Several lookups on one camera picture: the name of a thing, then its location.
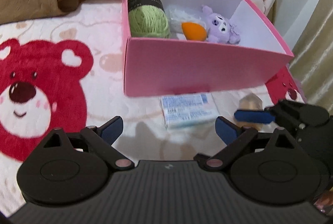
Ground person right hand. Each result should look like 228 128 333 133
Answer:
314 191 333 213

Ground green yarn ball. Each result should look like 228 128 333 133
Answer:
128 0 171 39

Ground orange makeup sponge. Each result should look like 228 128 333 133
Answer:
181 22 207 41

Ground bear print fleece blanket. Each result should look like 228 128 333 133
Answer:
0 0 307 217

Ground pink cardboard box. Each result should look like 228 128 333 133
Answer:
122 0 293 97

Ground blue white tissue pack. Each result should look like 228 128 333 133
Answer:
160 93 219 129

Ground clear plastic bag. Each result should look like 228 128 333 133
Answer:
165 4 207 33

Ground purple plush toy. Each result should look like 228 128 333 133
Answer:
202 5 240 45

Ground beige curtain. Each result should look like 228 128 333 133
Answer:
290 12 332 113

